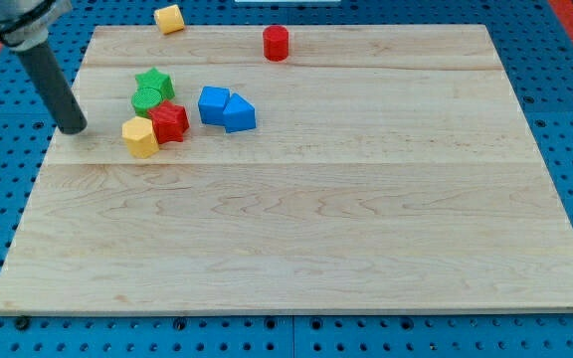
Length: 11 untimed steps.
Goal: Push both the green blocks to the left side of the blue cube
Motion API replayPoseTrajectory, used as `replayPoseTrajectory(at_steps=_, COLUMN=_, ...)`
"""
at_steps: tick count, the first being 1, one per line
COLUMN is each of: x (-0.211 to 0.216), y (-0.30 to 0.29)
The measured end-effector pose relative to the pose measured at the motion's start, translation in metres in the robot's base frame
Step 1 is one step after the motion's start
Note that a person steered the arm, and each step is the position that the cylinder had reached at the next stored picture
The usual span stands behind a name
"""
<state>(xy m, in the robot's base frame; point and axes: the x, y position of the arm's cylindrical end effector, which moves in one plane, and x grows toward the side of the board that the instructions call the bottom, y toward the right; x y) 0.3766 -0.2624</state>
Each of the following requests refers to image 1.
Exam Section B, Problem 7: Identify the blue triangular block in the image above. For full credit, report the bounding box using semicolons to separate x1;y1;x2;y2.
223;93;257;133

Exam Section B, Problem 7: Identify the blue cube block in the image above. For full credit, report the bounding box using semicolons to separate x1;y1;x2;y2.
198;87;230;125

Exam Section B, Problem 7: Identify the green star block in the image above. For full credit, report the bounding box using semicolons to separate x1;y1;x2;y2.
135;68;175;99

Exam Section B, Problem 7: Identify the red star block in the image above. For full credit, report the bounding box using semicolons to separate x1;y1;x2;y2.
147;100;190;144

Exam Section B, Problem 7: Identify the red cylinder block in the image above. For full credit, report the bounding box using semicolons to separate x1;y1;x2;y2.
263;25;289;62

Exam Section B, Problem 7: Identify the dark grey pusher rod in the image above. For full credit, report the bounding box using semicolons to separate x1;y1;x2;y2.
17;41;88;135

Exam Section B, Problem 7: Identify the green cylinder block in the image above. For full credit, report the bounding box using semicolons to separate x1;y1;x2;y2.
131;88;163;118

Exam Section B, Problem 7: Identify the yellow hexagon block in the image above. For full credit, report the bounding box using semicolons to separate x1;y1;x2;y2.
121;116;159;158

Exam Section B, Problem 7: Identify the wooden board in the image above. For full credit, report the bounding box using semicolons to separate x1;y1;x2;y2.
0;25;573;317

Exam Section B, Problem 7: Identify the yellow block at board edge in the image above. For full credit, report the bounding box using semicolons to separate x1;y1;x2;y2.
153;4;185;35

